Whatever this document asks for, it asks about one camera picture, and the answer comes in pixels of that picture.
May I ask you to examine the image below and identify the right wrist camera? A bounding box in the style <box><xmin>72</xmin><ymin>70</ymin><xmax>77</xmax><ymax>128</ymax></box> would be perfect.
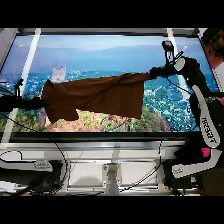
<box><xmin>161</xmin><ymin>39</ymin><xmax>177</xmax><ymax>65</ymax></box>

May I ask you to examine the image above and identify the brown garment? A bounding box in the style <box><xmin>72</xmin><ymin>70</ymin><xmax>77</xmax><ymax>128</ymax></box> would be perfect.
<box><xmin>40</xmin><ymin>72</ymin><xmax>153</xmax><ymax>124</ymax></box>

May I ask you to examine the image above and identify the person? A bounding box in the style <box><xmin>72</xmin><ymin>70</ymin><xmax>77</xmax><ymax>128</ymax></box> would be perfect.
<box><xmin>201</xmin><ymin>28</ymin><xmax>224</xmax><ymax>93</ymax></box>

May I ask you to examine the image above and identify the black cable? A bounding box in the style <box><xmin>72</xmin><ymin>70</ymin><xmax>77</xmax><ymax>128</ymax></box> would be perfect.
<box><xmin>0</xmin><ymin>111</ymin><xmax>69</xmax><ymax>171</ymax></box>
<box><xmin>0</xmin><ymin>149</ymin><xmax>24</xmax><ymax>164</ymax></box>
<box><xmin>119</xmin><ymin>141</ymin><xmax>164</xmax><ymax>193</ymax></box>

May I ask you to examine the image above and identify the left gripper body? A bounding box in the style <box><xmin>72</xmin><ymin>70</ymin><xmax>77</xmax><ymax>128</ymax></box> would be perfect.
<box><xmin>14</xmin><ymin>95</ymin><xmax>48</xmax><ymax>112</ymax></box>

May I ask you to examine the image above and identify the magenta garment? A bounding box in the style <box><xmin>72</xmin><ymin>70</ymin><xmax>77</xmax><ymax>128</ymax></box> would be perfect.
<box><xmin>201</xmin><ymin>147</ymin><xmax>212</xmax><ymax>160</ymax></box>

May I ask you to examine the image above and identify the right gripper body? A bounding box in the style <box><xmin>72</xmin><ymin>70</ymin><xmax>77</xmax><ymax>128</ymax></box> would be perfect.
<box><xmin>148</xmin><ymin>66</ymin><xmax>168</xmax><ymax>80</ymax></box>

